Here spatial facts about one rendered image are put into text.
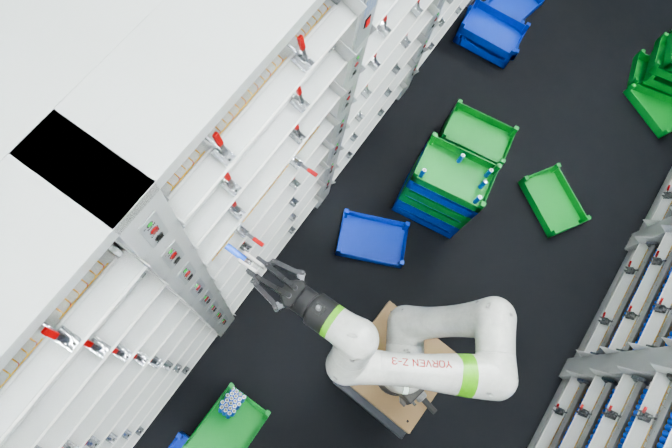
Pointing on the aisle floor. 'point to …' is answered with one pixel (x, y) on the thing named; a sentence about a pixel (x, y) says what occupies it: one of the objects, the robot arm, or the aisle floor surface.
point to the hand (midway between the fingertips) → (251, 263)
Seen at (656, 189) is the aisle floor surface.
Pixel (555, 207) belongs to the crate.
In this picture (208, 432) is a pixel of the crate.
